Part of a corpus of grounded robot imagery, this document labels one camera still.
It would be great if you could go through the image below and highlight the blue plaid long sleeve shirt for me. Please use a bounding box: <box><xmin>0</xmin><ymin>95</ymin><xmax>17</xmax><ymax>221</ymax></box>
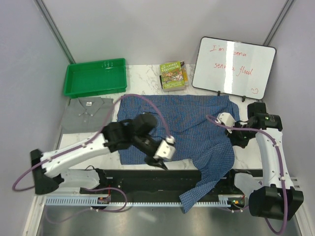
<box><xmin>117</xmin><ymin>94</ymin><xmax>241</xmax><ymax>214</ymax></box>

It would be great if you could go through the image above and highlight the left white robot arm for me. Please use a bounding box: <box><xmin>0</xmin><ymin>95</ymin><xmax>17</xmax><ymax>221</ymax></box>
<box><xmin>30</xmin><ymin>113</ymin><xmax>175</xmax><ymax>195</ymax></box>

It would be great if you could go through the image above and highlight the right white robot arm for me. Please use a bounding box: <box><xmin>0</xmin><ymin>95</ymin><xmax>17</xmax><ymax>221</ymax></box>
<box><xmin>218</xmin><ymin>102</ymin><xmax>304</xmax><ymax>220</ymax></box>

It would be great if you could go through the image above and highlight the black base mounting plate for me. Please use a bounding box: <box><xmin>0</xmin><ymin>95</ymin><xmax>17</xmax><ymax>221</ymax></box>
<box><xmin>97</xmin><ymin>169</ymin><xmax>254</xmax><ymax>203</ymax></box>

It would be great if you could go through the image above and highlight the folded grey shirt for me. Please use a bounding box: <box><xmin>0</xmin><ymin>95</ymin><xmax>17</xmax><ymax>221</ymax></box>
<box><xmin>61</xmin><ymin>97</ymin><xmax>113</xmax><ymax>134</ymax></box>

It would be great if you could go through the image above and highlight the green plastic tray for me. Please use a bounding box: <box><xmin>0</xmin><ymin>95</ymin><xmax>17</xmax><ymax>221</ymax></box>
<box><xmin>63</xmin><ymin>58</ymin><xmax>127</xmax><ymax>98</ymax></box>

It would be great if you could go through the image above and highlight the green treehouse book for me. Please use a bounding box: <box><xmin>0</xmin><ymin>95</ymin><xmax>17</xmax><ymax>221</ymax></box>
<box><xmin>159</xmin><ymin>61</ymin><xmax>189</xmax><ymax>91</ymax></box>

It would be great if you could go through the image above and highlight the white whiteboard with red writing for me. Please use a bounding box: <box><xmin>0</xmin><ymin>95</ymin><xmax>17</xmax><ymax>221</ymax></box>
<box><xmin>191</xmin><ymin>36</ymin><xmax>277</xmax><ymax>100</ymax></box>

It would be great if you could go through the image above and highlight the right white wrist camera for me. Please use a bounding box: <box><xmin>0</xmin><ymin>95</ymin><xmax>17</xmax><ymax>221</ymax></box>
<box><xmin>217</xmin><ymin>113</ymin><xmax>236</xmax><ymax>127</ymax></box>

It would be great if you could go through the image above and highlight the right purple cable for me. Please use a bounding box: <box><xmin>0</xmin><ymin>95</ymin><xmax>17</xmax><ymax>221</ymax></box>
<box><xmin>205</xmin><ymin>115</ymin><xmax>288</xmax><ymax>234</ymax></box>

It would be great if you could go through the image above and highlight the purple cable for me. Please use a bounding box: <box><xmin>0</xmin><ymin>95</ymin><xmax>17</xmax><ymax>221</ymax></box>
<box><xmin>205</xmin><ymin>115</ymin><xmax>288</xmax><ymax>234</ymax></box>
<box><xmin>12</xmin><ymin>94</ymin><xmax>173</xmax><ymax>223</ymax></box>

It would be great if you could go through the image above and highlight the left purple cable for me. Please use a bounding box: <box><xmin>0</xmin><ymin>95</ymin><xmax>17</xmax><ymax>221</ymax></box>
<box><xmin>12</xmin><ymin>94</ymin><xmax>173</xmax><ymax>223</ymax></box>

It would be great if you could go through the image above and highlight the left light blue cable duct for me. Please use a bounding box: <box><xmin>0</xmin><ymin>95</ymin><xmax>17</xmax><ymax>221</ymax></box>
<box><xmin>45</xmin><ymin>196</ymin><xmax>111</xmax><ymax>206</ymax></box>

